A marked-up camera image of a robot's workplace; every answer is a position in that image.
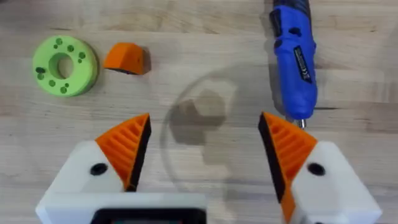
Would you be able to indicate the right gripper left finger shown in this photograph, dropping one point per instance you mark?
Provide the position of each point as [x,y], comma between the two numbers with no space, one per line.
[119,152]

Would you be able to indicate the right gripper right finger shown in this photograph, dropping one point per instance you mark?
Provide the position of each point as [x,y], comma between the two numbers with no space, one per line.
[298,155]

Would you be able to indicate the blue electric screwdriver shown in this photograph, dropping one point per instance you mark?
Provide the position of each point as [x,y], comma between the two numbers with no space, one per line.
[295,59]

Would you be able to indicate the orange ribbed wedge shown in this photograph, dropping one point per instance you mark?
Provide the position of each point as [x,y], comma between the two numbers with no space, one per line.
[126,58]

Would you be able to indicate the green disc with holes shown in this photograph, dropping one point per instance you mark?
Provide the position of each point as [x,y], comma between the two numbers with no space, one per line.
[64,65]

